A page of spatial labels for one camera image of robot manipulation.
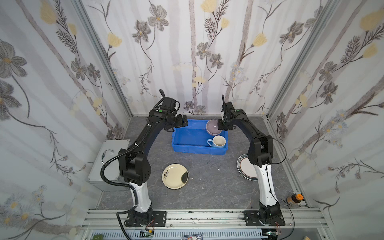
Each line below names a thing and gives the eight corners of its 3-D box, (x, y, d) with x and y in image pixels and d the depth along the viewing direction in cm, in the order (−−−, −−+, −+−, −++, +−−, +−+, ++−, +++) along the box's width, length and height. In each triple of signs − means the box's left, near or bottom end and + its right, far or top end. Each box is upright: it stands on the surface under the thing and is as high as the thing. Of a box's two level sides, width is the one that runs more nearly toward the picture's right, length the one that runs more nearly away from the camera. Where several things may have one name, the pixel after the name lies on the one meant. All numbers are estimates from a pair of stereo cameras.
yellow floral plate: (161, 190, 85) (160, 187, 82) (164, 166, 95) (163, 163, 91) (188, 190, 85) (188, 187, 82) (189, 167, 95) (188, 163, 91)
